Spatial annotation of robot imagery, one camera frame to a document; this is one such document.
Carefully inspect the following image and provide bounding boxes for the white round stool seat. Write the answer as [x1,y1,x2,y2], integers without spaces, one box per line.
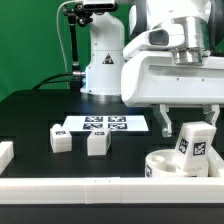
[145,149,209,178]

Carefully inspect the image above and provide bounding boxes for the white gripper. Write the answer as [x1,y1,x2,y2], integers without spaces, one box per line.
[121,51,224,137]

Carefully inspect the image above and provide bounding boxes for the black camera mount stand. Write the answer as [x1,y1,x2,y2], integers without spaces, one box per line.
[63,3,93,91]

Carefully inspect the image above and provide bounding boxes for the white U-shaped fence wall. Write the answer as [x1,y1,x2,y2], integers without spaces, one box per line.
[0,150,224,204]

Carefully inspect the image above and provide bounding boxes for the black cables on table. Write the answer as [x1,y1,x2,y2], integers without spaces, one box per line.
[32,72,83,91]

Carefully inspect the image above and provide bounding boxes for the white marker tag sheet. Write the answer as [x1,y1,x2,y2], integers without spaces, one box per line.
[63,115,148,132]

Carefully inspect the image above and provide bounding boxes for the white cable on stand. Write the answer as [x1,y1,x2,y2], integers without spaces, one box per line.
[55,0,81,74]

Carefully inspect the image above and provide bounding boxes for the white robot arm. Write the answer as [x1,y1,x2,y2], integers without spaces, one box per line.
[83,0,224,137]

